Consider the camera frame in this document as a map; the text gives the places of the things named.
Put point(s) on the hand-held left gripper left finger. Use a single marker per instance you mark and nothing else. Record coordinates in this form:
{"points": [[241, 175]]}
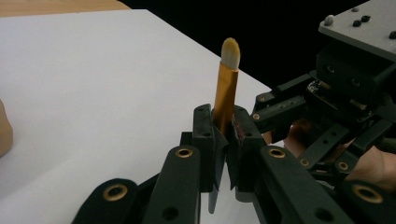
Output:
{"points": [[204, 146]]}

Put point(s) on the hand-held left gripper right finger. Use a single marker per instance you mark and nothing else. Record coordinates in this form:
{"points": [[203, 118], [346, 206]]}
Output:
{"points": [[246, 149]]}

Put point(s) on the makeup brush with gold ferrule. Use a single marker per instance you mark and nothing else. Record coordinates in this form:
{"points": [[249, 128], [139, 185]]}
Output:
{"points": [[226, 93]]}

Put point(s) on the yellow bag-shaped pot with bear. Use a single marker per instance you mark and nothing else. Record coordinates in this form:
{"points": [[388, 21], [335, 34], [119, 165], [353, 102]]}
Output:
{"points": [[4, 130]]}

